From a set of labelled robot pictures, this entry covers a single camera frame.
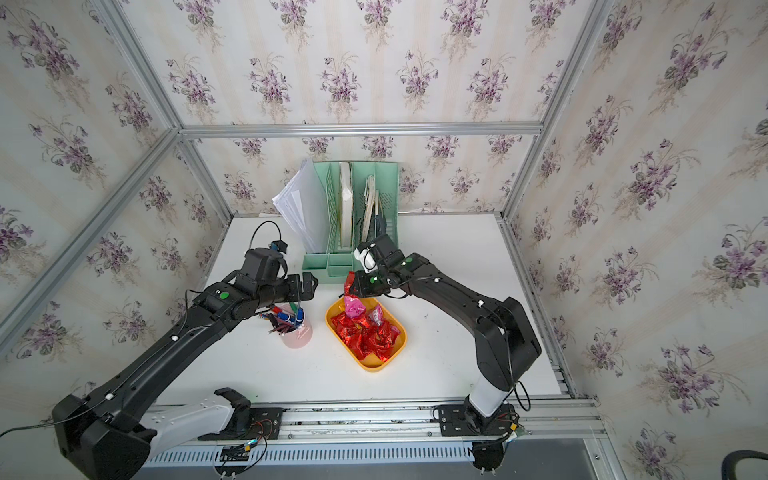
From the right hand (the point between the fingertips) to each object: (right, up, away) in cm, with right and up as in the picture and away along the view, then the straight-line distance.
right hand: (356, 290), depth 82 cm
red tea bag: (-3, -11, +1) cm, 11 cm away
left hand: (-12, +2, -5) cm, 13 cm away
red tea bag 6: (+3, -12, 0) cm, 12 cm away
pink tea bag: (-1, -6, +5) cm, 7 cm away
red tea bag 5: (-2, +2, 0) cm, 3 cm away
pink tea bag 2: (+6, -8, +4) cm, 11 cm away
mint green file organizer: (0, +26, +17) cm, 31 cm away
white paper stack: (-17, +26, +9) cm, 32 cm away
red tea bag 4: (+9, -11, -1) cm, 15 cm away
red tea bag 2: (+2, -14, -1) cm, 14 cm away
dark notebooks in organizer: (+4, +20, +23) cm, 30 cm away
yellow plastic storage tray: (+5, -21, 0) cm, 21 cm away
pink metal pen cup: (-17, -15, +4) cm, 23 cm away
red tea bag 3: (+7, -14, -3) cm, 16 cm away
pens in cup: (-20, -9, 0) cm, 22 cm away
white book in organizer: (-4, +25, +11) cm, 28 cm away
